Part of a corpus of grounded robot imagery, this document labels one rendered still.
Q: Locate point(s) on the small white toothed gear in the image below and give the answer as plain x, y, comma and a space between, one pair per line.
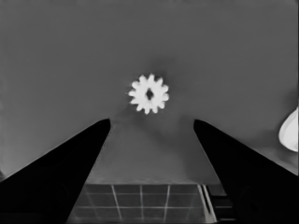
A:
140, 95

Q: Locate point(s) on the white round carrier with pins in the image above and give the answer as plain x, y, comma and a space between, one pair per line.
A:
291, 133

